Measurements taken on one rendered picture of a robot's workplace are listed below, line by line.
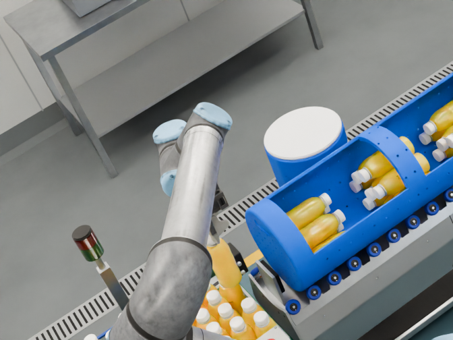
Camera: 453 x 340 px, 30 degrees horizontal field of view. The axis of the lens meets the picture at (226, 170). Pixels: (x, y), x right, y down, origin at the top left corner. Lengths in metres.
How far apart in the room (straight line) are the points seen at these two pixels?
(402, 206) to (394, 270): 0.24
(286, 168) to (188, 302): 1.50
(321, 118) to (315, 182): 0.41
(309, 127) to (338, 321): 0.73
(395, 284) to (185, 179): 1.14
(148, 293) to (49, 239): 3.37
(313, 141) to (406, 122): 0.33
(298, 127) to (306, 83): 2.10
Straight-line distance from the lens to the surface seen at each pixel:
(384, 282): 2.61
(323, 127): 2.93
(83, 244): 2.57
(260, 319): 2.32
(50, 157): 5.41
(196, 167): 1.70
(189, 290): 1.43
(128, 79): 5.18
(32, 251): 4.78
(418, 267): 2.68
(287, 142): 2.91
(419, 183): 2.49
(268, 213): 2.37
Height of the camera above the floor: 2.78
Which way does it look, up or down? 37 degrees down
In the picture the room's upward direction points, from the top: 23 degrees counter-clockwise
